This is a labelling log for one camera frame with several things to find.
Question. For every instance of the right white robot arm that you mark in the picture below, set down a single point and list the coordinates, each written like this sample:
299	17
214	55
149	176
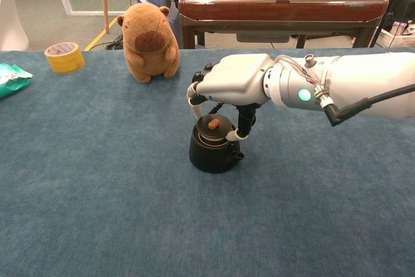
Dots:
356	79

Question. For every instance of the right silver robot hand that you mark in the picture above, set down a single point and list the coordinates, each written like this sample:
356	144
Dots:
233	79

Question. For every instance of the teal wet wipes pack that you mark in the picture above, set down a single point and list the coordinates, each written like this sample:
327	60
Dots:
13	82

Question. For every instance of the black equipment case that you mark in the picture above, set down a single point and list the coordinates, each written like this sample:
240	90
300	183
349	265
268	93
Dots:
403	7

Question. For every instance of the black disc orange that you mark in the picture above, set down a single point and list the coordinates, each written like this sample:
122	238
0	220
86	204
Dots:
204	126

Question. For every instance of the black tripod stand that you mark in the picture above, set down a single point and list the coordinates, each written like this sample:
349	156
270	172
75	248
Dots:
389	6

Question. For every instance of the blue table mat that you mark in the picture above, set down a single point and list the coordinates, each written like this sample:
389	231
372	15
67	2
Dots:
129	209

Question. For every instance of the yellow tape roll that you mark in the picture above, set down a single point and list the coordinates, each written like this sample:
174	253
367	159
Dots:
65	63

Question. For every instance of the black teapot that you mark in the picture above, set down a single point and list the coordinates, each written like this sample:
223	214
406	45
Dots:
207	160

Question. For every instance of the wooden mahjong table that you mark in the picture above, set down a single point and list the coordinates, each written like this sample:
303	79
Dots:
275	9

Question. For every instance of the brown capybara plush toy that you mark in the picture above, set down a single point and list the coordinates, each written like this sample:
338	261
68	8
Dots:
152	63

